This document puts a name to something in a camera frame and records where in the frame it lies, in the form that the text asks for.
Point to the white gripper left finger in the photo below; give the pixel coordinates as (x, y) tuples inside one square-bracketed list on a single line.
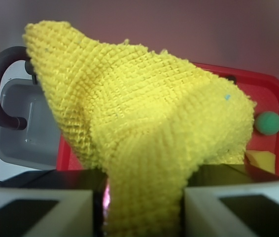
[(45, 213)]

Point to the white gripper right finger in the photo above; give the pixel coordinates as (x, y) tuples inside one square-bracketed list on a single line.
[(247, 210)]

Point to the yellow cloth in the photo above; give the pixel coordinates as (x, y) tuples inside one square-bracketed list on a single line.
[(148, 120)]

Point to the yellow sponge with dark pad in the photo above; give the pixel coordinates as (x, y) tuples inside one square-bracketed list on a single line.
[(264, 160)]

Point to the grey toy sink basin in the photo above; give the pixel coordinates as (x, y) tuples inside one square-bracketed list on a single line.
[(37, 145)]

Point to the green textured ball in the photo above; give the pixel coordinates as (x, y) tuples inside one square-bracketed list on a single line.
[(267, 123)]

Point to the red plastic tray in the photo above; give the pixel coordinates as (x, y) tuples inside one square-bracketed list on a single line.
[(264, 90)]

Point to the grey toy faucet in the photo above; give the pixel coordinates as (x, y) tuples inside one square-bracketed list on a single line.
[(7, 58)]

